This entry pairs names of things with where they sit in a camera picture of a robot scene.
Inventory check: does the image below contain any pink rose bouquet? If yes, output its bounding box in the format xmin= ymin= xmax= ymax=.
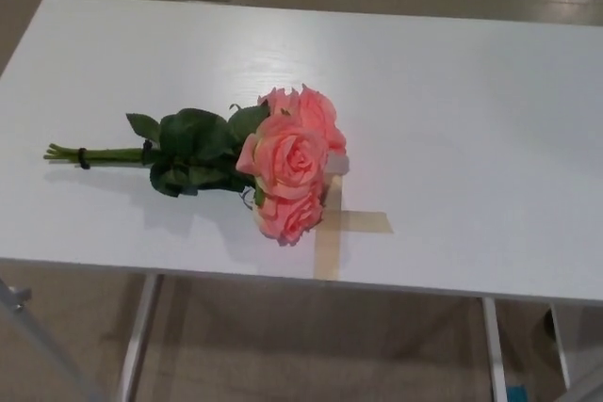
xmin=43 ymin=83 xmax=350 ymax=249

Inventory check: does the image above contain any short beige tape strip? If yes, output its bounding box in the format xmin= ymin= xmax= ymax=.
xmin=321 ymin=210 xmax=395 ymax=235

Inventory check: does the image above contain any white table leg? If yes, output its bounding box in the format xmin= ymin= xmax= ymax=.
xmin=547 ymin=302 xmax=574 ymax=392
xmin=481 ymin=297 xmax=508 ymax=402
xmin=117 ymin=273 xmax=164 ymax=402

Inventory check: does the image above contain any grey metal stand frame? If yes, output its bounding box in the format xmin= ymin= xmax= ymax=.
xmin=0 ymin=274 xmax=112 ymax=402
xmin=548 ymin=366 xmax=603 ymax=402

